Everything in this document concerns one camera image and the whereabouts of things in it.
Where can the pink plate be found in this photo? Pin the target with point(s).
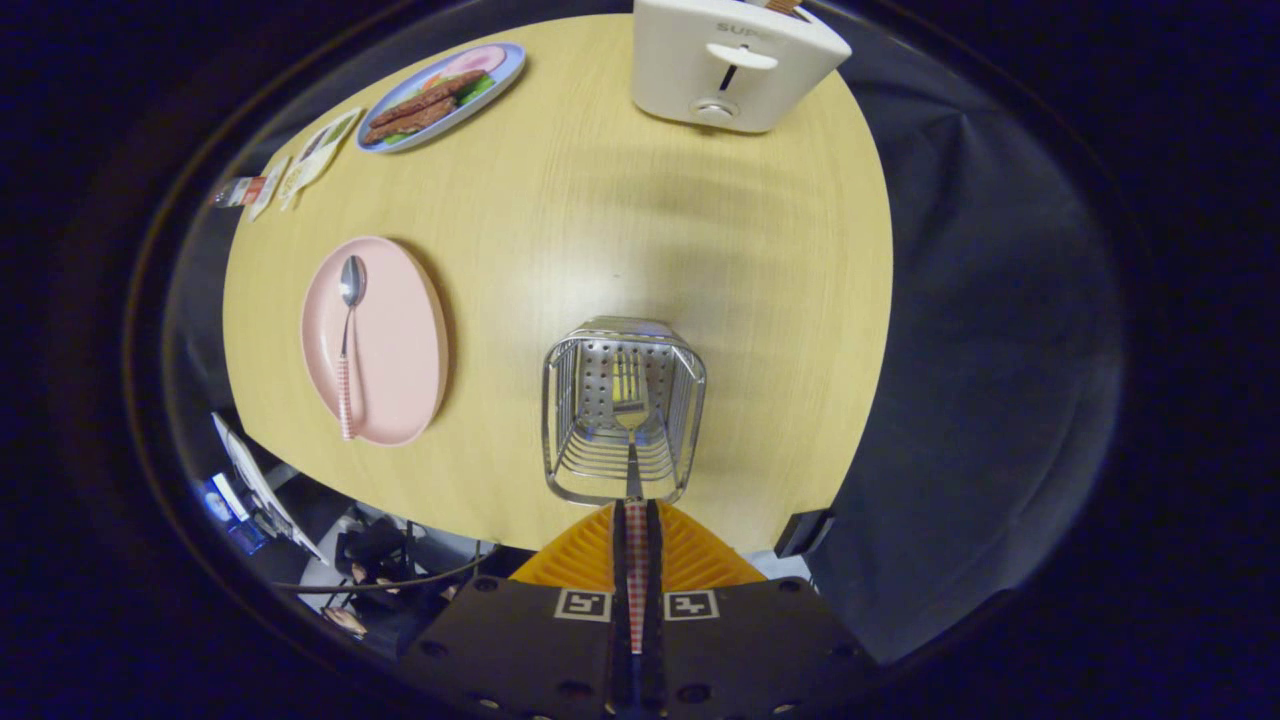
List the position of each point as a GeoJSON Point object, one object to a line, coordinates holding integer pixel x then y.
{"type": "Point", "coordinates": [400, 340]}

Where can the white divided condiment tray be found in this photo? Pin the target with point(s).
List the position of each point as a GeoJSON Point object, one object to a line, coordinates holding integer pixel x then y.
{"type": "Point", "coordinates": [320, 155]}

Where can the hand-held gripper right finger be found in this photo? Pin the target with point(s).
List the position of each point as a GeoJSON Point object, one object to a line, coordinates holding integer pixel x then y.
{"type": "Point", "coordinates": [655, 560]}

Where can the blue plate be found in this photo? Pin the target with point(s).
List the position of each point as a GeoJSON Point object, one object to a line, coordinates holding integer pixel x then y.
{"type": "Point", "coordinates": [503, 78]}

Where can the pink ham slice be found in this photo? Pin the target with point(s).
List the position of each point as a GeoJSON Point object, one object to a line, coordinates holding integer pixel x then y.
{"type": "Point", "coordinates": [472, 60]}

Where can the white toaster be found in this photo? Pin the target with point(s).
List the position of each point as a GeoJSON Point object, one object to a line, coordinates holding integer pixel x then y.
{"type": "Point", "coordinates": [680, 60]}

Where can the brown toast slice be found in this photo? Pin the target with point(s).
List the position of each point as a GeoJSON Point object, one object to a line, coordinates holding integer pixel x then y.
{"type": "Point", "coordinates": [785, 5]}

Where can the white board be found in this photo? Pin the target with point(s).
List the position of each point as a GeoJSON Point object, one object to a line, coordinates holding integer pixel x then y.
{"type": "Point", "coordinates": [250, 470]}

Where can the small black box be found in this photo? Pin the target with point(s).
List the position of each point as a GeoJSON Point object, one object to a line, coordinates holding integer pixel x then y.
{"type": "Point", "coordinates": [803, 533]}

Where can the green lettuce leaf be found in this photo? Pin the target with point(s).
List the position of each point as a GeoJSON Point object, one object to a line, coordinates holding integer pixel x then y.
{"type": "Point", "coordinates": [476, 90]}

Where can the brown meat strips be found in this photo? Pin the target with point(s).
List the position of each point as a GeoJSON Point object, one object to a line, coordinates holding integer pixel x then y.
{"type": "Point", "coordinates": [420, 108]}

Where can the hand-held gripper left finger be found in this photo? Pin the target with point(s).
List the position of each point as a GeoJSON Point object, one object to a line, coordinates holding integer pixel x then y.
{"type": "Point", "coordinates": [620, 560]}

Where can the clear plastic water bottle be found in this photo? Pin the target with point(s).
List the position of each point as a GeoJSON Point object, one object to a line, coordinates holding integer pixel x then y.
{"type": "Point", "coordinates": [240, 190]}

